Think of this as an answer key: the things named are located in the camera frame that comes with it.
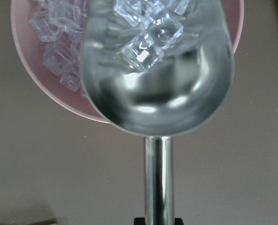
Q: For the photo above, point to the stainless steel ice scoop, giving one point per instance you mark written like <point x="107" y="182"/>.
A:
<point x="177" y="95"/>

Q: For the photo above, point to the pile of clear ice cubes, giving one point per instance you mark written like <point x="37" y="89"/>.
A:
<point x="59" y="25"/>

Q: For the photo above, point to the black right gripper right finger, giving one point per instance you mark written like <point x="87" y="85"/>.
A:
<point x="178" y="221"/>

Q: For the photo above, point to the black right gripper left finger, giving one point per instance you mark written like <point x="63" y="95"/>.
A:
<point x="139" y="221"/>

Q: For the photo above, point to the pink bowl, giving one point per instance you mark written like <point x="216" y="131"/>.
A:
<point x="31" y="51"/>

